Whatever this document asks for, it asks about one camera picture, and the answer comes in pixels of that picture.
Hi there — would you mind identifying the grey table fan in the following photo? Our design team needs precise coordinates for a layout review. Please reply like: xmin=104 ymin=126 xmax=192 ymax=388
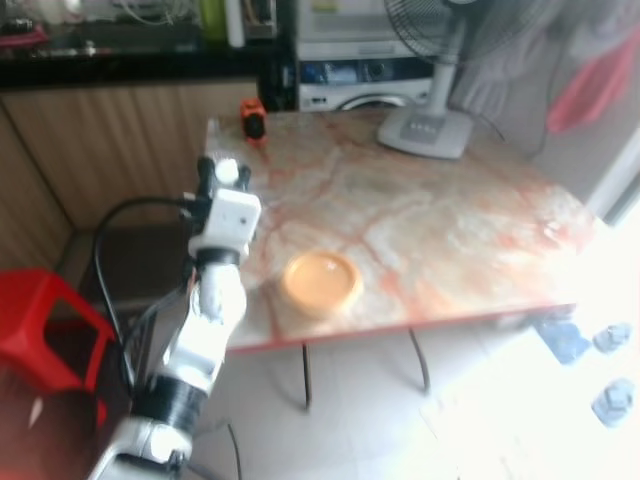
xmin=377 ymin=0 xmax=566 ymax=161

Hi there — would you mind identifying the orange round plastic dish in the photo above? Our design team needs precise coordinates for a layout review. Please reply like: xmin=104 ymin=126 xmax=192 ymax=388
xmin=281 ymin=250 xmax=365 ymax=319

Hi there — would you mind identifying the small orange black device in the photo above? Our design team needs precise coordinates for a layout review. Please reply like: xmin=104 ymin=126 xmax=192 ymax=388
xmin=238 ymin=97 xmax=268 ymax=142

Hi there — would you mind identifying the white washing machine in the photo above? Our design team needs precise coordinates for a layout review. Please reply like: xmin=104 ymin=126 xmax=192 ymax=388
xmin=296 ymin=0 xmax=471 ymax=113

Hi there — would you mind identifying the marble pattern table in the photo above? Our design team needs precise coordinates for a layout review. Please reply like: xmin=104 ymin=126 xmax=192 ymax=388
xmin=205 ymin=105 xmax=606 ymax=413

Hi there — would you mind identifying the green bottle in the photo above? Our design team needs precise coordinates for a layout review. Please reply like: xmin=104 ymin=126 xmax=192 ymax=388
xmin=198 ymin=0 xmax=227 ymax=43

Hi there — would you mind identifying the red hanging cloth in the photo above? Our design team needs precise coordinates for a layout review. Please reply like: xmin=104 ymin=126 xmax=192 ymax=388
xmin=547 ymin=35 xmax=640 ymax=136

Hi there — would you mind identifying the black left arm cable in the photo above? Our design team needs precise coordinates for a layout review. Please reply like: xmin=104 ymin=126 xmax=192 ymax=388
xmin=93 ymin=197 xmax=216 ymax=396

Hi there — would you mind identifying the wooden counter with black top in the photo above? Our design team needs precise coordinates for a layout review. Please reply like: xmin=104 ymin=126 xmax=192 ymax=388
xmin=0 ymin=40 xmax=301 ymax=271

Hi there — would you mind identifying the clear bottle with white cap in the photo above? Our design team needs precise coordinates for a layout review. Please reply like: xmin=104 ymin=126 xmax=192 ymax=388
xmin=212 ymin=155 xmax=244 ymax=191

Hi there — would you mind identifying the red plastic stool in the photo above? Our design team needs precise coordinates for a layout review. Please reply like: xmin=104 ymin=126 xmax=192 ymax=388
xmin=0 ymin=268 xmax=116 ymax=426

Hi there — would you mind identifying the grey hanging garment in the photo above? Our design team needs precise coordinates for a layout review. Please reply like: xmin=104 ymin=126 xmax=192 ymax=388
xmin=450 ymin=0 xmax=640 ymax=126

